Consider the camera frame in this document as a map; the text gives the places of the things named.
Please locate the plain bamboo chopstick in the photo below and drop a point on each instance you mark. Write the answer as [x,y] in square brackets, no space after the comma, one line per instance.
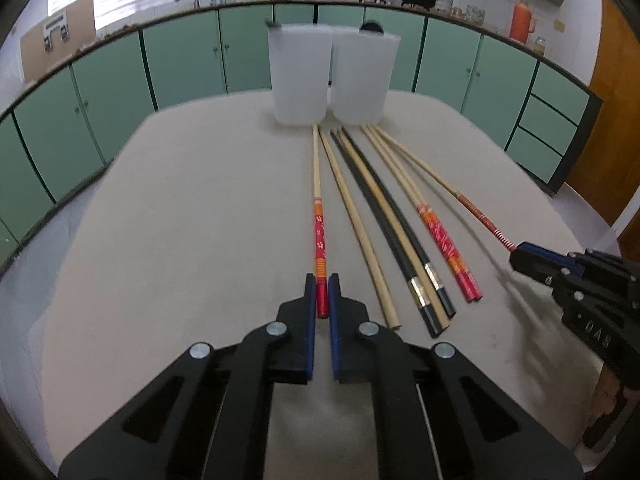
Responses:
[350,210]
[442,316]

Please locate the glass jar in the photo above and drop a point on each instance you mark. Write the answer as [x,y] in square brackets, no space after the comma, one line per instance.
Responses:
[540,46]

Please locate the black spoon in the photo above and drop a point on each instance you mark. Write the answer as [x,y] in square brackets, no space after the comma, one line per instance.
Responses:
[371,27]

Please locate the wooden door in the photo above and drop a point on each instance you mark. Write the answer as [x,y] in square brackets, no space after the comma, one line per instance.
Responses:
[615,110]

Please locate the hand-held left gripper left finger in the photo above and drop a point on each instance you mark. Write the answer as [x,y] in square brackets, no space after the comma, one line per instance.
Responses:
[311,340]

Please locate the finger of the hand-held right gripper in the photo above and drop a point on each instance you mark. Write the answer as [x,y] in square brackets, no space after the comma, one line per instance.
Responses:
[532,260]
[575,290]

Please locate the black utensil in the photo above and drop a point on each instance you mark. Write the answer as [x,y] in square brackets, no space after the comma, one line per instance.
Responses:
[272,23]

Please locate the person's right hand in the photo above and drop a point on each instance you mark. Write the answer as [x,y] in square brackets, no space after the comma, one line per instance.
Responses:
[607,390]

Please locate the orange thermos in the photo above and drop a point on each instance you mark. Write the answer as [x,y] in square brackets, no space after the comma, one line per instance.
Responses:
[521,22]

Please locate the brown cardboard box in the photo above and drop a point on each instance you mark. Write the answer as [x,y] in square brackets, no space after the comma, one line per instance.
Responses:
[75,20]

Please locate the red striped bamboo chopstick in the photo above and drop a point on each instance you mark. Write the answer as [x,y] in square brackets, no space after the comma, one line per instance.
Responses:
[487,223]

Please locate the translucent white plastic container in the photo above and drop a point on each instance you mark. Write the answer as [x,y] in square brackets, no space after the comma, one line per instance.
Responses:
[360,80]
[300,80]

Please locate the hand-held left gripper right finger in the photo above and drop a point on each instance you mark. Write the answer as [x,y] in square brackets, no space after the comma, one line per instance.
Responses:
[334,345]

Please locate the green kitchen base cabinets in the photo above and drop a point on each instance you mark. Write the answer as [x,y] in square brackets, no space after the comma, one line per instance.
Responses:
[185,60]

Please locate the red floral bamboo chopstick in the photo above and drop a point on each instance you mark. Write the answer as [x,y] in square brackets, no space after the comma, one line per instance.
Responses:
[449,260]
[320,240]
[460,260]

